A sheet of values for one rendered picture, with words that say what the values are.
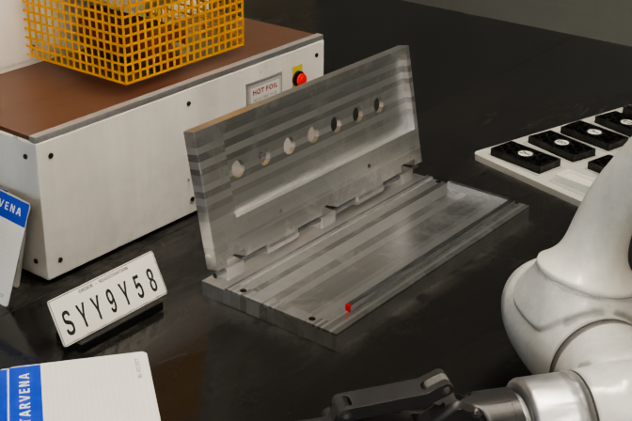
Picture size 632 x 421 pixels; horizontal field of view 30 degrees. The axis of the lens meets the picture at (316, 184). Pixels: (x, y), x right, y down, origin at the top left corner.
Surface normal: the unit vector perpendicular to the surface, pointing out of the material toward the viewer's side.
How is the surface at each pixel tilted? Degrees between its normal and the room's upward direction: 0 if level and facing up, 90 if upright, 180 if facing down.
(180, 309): 0
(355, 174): 80
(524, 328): 75
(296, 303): 0
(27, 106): 0
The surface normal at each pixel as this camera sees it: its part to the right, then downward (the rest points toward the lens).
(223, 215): 0.77, 0.09
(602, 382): -0.14, -0.80
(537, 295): -0.90, -0.20
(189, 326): 0.00, -0.91
